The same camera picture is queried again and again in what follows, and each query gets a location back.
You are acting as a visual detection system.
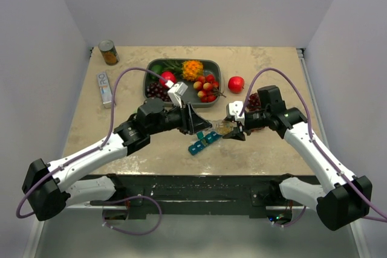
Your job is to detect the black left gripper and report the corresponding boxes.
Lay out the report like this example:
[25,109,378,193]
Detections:
[149,100,212,135]

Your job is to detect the amber pill bottle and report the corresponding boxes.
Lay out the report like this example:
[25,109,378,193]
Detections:
[210,120,235,135]

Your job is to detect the teal weekly pill organizer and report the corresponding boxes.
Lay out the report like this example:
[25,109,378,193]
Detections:
[188,131,222,156]

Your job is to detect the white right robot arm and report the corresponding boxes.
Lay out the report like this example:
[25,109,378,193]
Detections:
[225,85,372,231]

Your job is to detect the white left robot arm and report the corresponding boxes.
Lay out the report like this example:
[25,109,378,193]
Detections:
[22,98,212,221]

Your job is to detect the dark grapes on table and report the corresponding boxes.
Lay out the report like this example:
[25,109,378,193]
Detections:
[247,92,261,112]

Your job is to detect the red lychee bunch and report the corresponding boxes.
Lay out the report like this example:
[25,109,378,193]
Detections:
[193,74,226,103]

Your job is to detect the red apple on table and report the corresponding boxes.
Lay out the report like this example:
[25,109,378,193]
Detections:
[227,76,245,94]

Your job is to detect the grey plastic fruit tray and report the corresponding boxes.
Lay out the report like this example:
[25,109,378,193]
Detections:
[143,59,224,108]

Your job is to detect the small orange pineapple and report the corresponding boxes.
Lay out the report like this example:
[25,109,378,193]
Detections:
[163,60,204,82]

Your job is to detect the dark grapes in tray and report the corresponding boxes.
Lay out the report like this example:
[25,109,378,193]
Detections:
[145,82,171,102]

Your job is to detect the red apple in tray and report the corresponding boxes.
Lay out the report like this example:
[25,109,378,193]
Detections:
[159,71,177,88]

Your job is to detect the green lime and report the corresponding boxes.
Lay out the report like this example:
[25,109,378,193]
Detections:
[151,64,164,75]

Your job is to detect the silver R&O toothpaste box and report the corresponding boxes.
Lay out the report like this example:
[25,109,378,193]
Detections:
[96,71,115,109]

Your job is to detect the tin can with fruit label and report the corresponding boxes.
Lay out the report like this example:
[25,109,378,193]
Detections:
[98,40,120,65]

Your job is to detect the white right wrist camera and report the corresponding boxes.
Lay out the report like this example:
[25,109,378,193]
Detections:
[226,101,245,124]

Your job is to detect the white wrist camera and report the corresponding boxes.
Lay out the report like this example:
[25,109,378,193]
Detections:
[165,80,188,108]
[226,101,245,124]

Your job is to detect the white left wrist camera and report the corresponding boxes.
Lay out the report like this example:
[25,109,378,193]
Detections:
[165,80,188,108]

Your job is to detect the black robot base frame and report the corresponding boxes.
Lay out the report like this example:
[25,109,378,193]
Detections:
[105,174,289,219]

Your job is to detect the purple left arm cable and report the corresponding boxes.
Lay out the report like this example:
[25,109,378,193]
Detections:
[15,67,170,219]

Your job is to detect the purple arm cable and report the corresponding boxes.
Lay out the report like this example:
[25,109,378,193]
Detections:
[15,67,170,219]
[238,68,387,222]

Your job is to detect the purple cable under base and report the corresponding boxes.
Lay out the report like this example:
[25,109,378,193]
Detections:
[102,196,163,236]

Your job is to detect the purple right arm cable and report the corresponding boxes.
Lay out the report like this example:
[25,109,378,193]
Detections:
[238,68,387,222]

